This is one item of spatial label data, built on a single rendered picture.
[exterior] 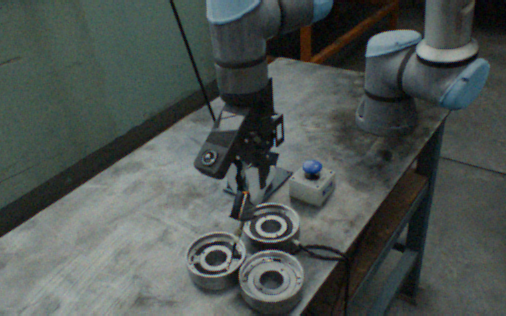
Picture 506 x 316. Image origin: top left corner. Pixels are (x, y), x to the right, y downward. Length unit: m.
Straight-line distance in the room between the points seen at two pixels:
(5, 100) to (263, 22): 1.79
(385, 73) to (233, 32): 0.57
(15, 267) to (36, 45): 1.48
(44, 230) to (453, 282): 1.46
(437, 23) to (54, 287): 0.86
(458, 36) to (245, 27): 0.52
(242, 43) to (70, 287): 0.53
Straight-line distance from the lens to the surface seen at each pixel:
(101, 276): 0.90
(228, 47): 0.62
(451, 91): 1.04
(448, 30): 1.01
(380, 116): 1.17
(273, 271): 0.80
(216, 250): 0.85
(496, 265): 2.08
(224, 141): 0.65
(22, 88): 2.33
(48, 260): 0.98
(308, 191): 0.95
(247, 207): 0.77
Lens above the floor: 1.42
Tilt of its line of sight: 32 degrees down
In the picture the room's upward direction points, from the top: 6 degrees counter-clockwise
